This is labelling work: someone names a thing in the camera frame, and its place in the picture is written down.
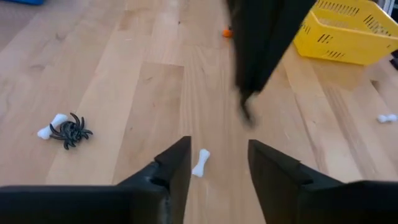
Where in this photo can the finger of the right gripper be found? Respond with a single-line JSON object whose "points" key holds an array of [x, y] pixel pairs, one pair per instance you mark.
{"points": [[286, 25], [248, 46]]}

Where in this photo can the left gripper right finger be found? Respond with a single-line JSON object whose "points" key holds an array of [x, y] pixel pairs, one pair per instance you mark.
{"points": [[311, 202]]}

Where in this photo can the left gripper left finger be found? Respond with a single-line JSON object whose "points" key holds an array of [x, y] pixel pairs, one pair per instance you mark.
{"points": [[93, 205]]}

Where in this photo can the yellow plastic basket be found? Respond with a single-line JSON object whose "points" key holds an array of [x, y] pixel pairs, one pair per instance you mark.
{"points": [[342, 40]]}

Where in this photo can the black plastic spider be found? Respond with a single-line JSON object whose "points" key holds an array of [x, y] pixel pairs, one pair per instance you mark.
{"points": [[71, 133]]}

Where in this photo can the white plastic bone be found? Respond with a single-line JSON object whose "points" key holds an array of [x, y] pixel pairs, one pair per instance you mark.
{"points": [[387, 118], [201, 162], [49, 128]]}

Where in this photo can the blue plastic basket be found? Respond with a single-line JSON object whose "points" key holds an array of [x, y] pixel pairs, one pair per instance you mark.
{"points": [[25, 1]]}

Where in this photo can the orange foam pumpkin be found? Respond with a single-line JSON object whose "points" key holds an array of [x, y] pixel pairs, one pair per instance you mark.
{"points": [[227, 33]]}

